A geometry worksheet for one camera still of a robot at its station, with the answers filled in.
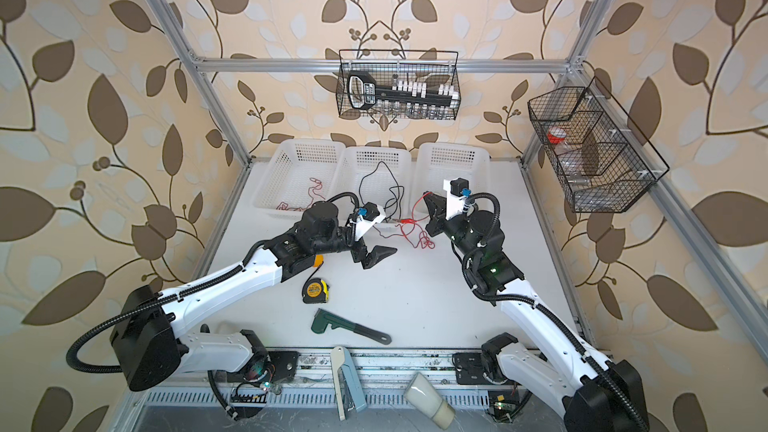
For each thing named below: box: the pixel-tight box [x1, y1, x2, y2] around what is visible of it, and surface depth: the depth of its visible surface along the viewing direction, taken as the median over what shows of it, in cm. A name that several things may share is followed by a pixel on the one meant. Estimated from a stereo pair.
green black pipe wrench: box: [311, 308, 392, 345], surface depth 82 cm
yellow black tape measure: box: [302, 278, 330, 304], surface depth 86 cm
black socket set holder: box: [348, 70, 459, 111], surface depth 84 cm
